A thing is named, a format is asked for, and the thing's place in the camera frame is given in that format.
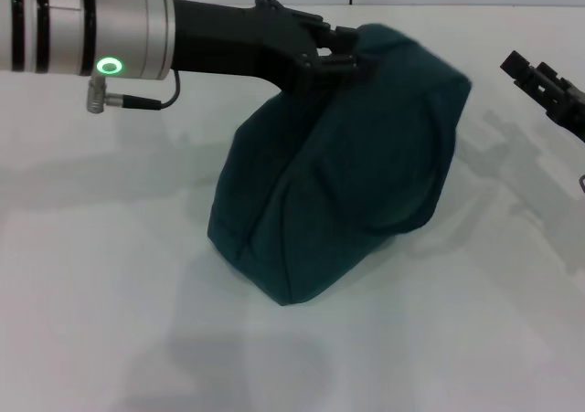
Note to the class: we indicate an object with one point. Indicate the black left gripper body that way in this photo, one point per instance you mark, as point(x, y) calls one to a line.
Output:
point(237, 46)

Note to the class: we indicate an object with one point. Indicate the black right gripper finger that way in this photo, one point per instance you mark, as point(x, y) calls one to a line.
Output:
point(537, 92)
point(525, 67)

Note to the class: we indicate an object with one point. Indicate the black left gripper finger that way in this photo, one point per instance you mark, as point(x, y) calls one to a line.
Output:
point(333, 30)
point(340, 67)

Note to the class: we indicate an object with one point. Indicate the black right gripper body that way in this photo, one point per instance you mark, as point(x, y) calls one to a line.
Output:
point(573, 115)

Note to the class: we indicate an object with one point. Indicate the dark teal insulated lunch bag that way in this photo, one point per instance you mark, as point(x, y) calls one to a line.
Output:
point(347, 165)

